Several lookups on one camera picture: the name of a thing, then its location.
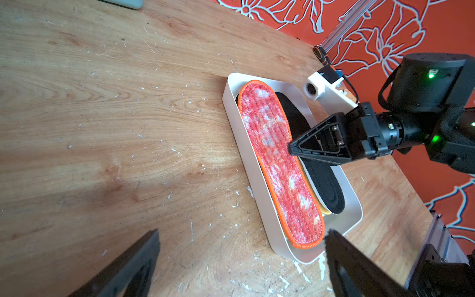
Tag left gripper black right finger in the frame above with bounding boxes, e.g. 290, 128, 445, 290
325, 230, 412, 297

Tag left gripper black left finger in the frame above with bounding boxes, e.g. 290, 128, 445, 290
70, 229, 160, 297

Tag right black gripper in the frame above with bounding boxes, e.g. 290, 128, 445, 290
288, 103, 404, 163

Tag black insole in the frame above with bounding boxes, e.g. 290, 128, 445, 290
276, 92, 345, 214

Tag white plastic storage tray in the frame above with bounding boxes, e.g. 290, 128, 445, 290
223, 73, 363, 265

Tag yellow insole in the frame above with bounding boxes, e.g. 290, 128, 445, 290
319, 203, 332, 215

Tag red insole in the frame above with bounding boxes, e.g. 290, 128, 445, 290
237, 80, 325, 249

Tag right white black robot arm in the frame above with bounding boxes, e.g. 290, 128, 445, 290
288, 53, 475, 174

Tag grey green lidded storage box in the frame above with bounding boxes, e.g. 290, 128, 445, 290
101, 0, 144, 10

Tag orange black pliers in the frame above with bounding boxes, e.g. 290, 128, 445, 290
312, 45, 331, 66

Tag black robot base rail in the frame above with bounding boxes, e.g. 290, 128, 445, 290
404, 210, 475, 297

